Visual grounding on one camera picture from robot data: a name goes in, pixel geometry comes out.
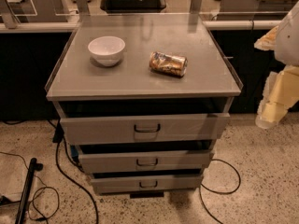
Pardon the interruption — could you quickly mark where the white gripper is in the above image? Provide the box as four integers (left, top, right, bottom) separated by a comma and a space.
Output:
254, 26, 299, 129

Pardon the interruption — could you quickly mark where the grey drawer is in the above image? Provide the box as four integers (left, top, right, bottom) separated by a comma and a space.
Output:
78, 150, 213, 174
61, 113, 230, 145
91, 174, 203, 194

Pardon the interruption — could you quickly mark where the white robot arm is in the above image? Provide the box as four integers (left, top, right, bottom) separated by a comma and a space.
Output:
254, 2, 299, 129

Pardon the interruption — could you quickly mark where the grey top drawer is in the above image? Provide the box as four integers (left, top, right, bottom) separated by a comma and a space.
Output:
61, 113, 230, 145

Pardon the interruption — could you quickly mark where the grey drawer cabinet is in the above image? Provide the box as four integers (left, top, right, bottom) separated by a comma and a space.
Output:
44, 12, 244, 200

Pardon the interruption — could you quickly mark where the grey bottom drawer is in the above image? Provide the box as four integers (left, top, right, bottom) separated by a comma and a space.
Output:
91, 174, 203, 194

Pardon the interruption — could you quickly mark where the grey background table right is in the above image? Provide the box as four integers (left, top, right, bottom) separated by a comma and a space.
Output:
217, 0, 299, 21

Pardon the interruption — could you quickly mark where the grey background table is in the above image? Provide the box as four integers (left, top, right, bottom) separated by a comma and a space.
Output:
7, 0, 68, 22
217, 0, 299, 21

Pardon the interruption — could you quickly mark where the crushed gold drink can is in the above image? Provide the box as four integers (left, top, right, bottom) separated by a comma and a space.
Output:
149, 51, 188, 77

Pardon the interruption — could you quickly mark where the white ceramic bowl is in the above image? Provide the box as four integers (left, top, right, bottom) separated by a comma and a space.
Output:
88, 36, 125, 67

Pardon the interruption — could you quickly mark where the black pole on floor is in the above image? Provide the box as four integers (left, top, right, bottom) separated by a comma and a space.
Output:
15, 158, 43, 224

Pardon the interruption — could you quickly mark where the grey background table left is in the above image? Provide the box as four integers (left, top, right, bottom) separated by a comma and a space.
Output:
7, 0, 68, 22

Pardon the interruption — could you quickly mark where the black floor cable right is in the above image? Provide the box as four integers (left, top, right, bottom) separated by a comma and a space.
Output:
198, 158, 242, 224

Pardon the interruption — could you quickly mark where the thick black floor cable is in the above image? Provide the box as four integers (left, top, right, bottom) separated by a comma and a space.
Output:
47, 119, 100, 224

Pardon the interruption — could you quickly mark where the thin black floor cable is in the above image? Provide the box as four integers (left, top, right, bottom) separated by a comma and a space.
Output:
0, 151, 61, 224

